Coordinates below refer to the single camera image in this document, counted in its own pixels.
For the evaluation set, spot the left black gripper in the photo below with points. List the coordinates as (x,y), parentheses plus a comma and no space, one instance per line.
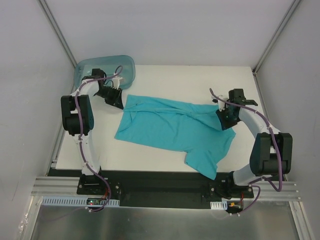
(111,93)

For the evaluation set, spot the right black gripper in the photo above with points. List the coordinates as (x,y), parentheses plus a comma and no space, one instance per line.
(227,117)

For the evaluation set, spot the teal t shirt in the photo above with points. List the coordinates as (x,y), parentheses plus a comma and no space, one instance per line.
(177,126)

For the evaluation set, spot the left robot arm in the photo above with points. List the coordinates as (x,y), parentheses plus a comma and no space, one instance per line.
(78,121)

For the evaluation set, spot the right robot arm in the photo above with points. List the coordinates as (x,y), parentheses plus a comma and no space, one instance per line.
(271,155)

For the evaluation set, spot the translucent blue plastic bin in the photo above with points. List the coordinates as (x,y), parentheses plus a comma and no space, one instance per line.
(108,64)

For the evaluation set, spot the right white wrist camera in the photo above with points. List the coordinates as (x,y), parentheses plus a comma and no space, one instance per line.
(221,104)

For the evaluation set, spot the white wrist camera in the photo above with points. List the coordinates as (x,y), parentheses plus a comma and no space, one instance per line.
(221,104)
(118,82)

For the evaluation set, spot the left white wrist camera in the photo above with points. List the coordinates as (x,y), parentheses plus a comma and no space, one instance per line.
(118,82)

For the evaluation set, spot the left aluminium frame post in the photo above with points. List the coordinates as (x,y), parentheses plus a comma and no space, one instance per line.
(57,30)

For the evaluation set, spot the aluminium frame post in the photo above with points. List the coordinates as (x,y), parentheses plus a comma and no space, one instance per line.
(57,30)
(294,5)

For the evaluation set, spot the right white cable duct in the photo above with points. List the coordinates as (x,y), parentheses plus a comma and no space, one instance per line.
(219,205)

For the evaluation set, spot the white cable duct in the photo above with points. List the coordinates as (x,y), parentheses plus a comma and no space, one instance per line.
(219,205)
(67,201)

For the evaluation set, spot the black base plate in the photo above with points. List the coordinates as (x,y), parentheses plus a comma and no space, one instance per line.
(152,189)

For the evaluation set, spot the left white cable duct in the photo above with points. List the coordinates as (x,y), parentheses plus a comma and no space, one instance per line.
(67,201)

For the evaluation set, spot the right aluminium frame post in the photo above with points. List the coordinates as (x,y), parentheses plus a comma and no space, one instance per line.
(294,5)

